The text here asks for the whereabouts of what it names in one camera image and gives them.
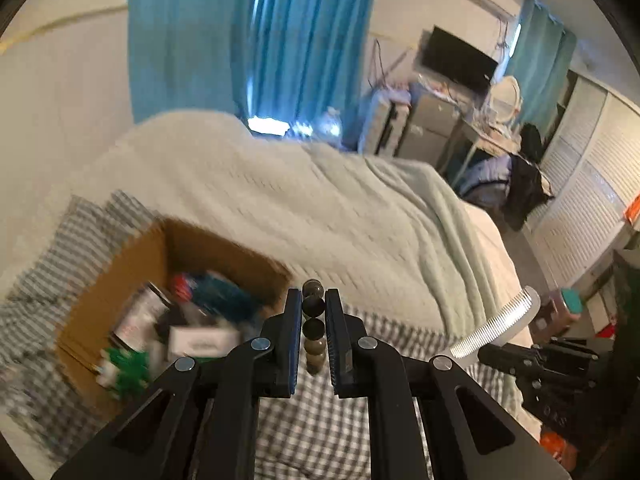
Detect narrow blue curtain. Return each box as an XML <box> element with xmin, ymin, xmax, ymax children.
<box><xmin>505</xmin><ymin>0</ymin><xmax>576</xmax><ymax>126</ymax></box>

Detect wide blue curtain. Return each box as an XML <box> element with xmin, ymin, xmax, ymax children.
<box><xmin>127</xmin><ymin>0</ymin><xmax>381</xmax><ymax>136</ymax></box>

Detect white comb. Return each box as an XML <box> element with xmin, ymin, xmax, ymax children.
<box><xmin>450</xmin><ymin>285</ymin><xmax>542</xmax><ymax>358</ymax></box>

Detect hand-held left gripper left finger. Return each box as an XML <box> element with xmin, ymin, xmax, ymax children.
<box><xmin>50</xmin><ymin>287</ymin><xmax>303</xmax><ymax>480</ymax></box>

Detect dark bead bracelet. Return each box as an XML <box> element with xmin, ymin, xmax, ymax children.
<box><xmin>301</xmin><ymin>278</ymin><xmax>326</xmax><ymax>376</ymax></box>

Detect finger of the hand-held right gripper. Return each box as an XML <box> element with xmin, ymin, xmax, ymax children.
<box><xmin>477</xmin><ymin>345</ymin><xmax>547</xmax><ymax>379</ymax></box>
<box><xmin>550</xmin><ymin>338</ymin><xmax>599</xmax><ymax>362</ymax></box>

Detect blue and white jacket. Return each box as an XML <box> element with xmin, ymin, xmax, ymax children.
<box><xmin>460</xmin><ymin>155</ymin><xmax>513</xmax><ymax>206</ymax></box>

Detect grey checked cloth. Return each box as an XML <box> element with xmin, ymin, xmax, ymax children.
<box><xmin>0</xmin><ymin>190</ymin><xmax>511</xmax><ymax>480</ymax></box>

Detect dark hanging clothes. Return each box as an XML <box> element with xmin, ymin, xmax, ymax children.
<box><xmin>507</xmin><ymin>122</ymin><xmax>553</xmax><ymax>231</ymax></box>

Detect light green knitted blanket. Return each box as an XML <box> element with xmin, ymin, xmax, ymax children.
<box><xmin>0</xmin><ymin>110</ymin><xmax>543</xmax><ymax>436</ymax></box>

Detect green and white carton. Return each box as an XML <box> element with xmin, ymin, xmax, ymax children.
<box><xmin>97</xmin><ymin>347</ymin><xmax>151</xmax><ymax>401</ymax></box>

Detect brown cardboard box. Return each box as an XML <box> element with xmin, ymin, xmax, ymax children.
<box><xmin>54</xmin><ymin>217</ymin><xmax>293</xmax><ymax>421</ymax></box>

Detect small clear water bottle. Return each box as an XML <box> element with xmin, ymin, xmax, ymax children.
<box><xmin>320</xmin><ymin>107</ymin><xmax>343</xmax><ymax>138</ymax></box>

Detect white wardrobe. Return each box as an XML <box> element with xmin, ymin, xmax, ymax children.
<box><xmin>525</xmin><ymin>72</ymin><xmax>640</xmax><ymax>286</ymax></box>

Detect black television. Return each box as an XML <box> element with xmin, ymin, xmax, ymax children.
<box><xmin>420</xmin><ymin>26</ymin><xmax>500</xmax><ymax>96</ymax></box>

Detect white flat box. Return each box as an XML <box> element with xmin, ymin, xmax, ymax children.
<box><xmin>167</xmin><ymin>325</ymin><xmax>241</xmax><ymax>361</ymax></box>

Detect white and dark pouch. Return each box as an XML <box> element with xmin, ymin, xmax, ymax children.
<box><xmin>112</xmin><ymin>282</ymin><xmax>173</xmax><ymax>351</ymax></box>

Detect white round mirror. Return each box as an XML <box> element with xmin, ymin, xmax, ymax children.
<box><xmin>487</xmin><ymin>76</ymin><xmax>523</xmax><ymax>126</ymax></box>

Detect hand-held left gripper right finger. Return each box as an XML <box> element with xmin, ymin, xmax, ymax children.
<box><xmin>325</xmin><ymin>287</ymin><xmax>571</xmax><ymax>480</ymax></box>

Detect grey cabinet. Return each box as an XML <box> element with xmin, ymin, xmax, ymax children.
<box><xmin>395</xmin><ymin>90</ymin><xmax>463</xmax><ymax>161</ymax></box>

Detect orange bag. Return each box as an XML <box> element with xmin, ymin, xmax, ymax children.
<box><xmin>540</xmin><ymin>432</ymin><xmax>576</xmax><ymax>466</ymax></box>

